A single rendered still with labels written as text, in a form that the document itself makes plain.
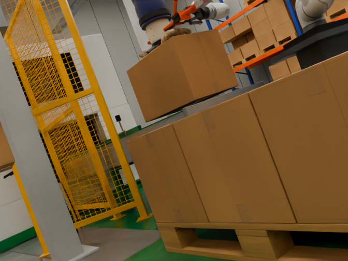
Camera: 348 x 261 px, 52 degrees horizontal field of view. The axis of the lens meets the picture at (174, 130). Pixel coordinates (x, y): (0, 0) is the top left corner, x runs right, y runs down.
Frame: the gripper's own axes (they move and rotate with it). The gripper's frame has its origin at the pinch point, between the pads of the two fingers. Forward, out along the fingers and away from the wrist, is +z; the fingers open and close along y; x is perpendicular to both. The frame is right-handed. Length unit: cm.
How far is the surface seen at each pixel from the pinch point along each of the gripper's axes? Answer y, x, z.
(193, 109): 58, -12, 29
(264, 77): 20, 601, -813
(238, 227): 103, -73, 80
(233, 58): -67, 585, -686
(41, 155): 49, 56, 97
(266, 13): -134, 426, -696
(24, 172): 55, 57, 109
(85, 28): -353, 896, -415
